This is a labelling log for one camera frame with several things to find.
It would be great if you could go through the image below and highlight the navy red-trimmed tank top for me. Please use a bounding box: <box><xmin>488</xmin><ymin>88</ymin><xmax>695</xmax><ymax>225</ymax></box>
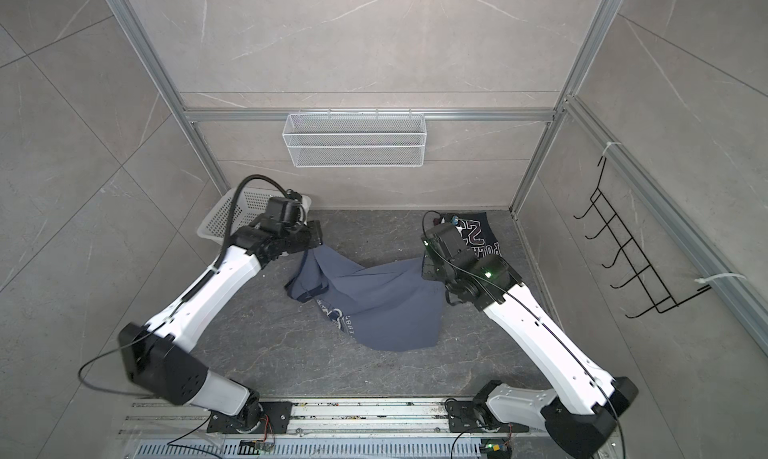
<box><xmin>443</xmin><ymin>212</ymin><xmax>501</xmax><ymax>259</ymax></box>

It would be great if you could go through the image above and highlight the grey-blue tank top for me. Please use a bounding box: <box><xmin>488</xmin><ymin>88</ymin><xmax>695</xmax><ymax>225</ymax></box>
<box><xmin>285</xmin><ymin>245</ymin><xmax>446</xmax><ymax>352</ymax></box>

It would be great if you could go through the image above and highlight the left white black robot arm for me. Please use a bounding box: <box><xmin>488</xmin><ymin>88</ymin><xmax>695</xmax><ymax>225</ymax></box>
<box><xmin>118</xmin><ymin>218</ymin><xmax>322</xmax><ymax>433</ymax></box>

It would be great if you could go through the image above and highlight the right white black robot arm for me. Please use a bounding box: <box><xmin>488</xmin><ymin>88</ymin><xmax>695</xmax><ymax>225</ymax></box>
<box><xmin>422</xmin><ymin>247</ymin><xmax>638</xmax><ymax>458</ymax></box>

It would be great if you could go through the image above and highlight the white plastic laundry basket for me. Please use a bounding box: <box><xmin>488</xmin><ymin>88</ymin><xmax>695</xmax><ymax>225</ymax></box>
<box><xmin>197</xmin><ymin>186</ymin><xmax>311</xmax><ymax>249</ymax></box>

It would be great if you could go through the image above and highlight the left black corrugated cable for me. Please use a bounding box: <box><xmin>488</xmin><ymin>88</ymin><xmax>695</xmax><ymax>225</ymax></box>
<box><xmin>212</xmin><ymin>173</ymin><xmax>289</xmax><ymax>268</ymax></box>

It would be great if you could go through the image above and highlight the white wire mesh shelf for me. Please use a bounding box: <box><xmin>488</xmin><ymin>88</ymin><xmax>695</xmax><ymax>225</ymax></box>
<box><xmin>282</xmin><ymin>112</ymin><xmax>428</xmax><ymax>168</ymax></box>

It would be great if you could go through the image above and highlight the black wire hook rack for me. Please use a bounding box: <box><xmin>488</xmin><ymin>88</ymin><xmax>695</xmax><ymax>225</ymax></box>
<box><xmin>573</xmin><ymin>157</ymin><xmax>712</xmax><ymax>319</ymax></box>

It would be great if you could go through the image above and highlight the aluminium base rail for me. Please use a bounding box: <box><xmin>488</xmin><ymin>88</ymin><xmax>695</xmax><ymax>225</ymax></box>
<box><xmin>104</xmin><ymin>396</ymin><xmax>566</xmax><ymax>458</ymax></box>

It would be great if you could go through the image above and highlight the aluminium frame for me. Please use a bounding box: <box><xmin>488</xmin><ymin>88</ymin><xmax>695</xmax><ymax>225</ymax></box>
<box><xmin>105</xmin><ymin>0</ymin><xmax>767</xmax><ymax>349</ymax></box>

